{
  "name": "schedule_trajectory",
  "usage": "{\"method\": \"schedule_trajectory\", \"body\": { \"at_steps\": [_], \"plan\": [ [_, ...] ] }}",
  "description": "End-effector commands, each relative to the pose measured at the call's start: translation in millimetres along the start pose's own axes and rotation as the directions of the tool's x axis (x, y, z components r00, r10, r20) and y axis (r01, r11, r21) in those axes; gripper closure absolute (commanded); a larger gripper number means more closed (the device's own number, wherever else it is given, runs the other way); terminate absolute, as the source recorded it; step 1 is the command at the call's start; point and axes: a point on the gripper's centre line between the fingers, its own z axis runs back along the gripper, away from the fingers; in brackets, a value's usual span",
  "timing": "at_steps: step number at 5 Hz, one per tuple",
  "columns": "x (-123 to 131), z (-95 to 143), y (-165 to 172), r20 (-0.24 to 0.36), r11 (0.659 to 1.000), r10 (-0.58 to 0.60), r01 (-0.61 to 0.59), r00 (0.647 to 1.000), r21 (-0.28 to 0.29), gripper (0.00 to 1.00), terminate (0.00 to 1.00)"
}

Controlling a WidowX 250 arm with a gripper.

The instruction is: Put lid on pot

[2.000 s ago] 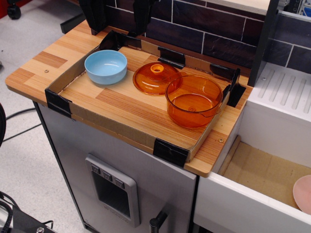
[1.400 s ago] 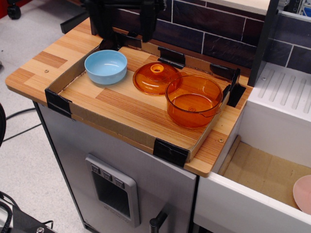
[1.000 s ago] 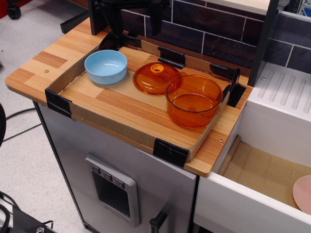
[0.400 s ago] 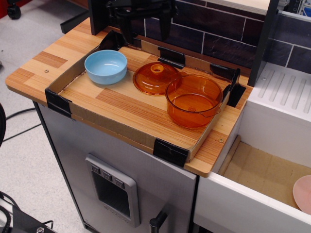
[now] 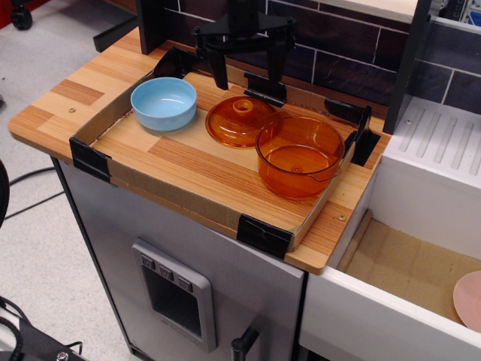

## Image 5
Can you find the black floor cable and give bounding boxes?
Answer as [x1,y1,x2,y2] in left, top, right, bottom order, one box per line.
[3,167,65,221]

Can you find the black caster wheel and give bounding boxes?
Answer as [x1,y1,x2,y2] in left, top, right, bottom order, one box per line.
[11,0,33,31]

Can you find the light blue bowl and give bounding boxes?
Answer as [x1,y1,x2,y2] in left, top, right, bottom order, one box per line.
[130,77,197,132]

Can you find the orange transparent pot lid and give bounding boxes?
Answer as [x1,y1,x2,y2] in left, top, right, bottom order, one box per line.
[205,96,276,148]

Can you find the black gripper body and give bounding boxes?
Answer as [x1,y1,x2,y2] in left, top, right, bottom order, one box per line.
[192,1,296,59]

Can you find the black cabinet door handle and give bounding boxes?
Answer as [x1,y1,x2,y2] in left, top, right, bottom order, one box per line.
[231,327,259,361]

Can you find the orange transparent pot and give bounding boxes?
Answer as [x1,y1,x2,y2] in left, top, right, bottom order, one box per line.
[256,111,345,199]

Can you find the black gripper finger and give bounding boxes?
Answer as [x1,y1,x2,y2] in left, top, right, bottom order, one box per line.
[205,47,228,89]
[267,36,290,83]

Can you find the pink plate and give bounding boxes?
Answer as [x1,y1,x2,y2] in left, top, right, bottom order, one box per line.
[452,271,480,332]

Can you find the white toy sink unit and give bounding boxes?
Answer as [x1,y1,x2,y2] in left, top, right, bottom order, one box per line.
[299,99,480,360]

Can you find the black equipment with cables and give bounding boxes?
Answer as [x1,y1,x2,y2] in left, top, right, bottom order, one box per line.
[1,297,86,360]

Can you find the black metal floor bar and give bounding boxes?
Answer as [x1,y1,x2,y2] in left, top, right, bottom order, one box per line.
[93,17,138,53]

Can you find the grey toy dishwasher cabinet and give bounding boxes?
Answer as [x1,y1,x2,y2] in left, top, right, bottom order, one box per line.
[54,161,305,360]

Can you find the cardboard fence with black tape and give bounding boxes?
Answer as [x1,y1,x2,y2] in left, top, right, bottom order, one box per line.
[69,43,389,273]

